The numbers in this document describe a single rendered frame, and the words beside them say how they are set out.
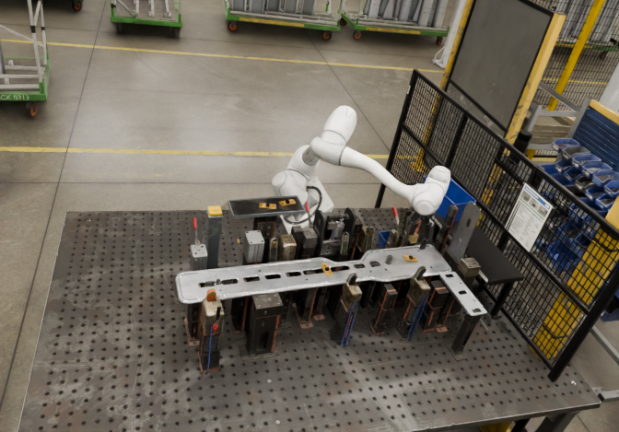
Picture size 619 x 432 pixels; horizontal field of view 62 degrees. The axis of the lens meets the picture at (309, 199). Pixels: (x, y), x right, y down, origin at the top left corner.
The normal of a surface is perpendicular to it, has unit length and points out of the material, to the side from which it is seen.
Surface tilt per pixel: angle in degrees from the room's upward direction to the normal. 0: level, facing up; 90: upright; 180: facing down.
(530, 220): 90
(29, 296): 0
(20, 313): 0
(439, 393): 0
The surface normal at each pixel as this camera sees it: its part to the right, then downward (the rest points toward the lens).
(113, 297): 0.16, -0.82
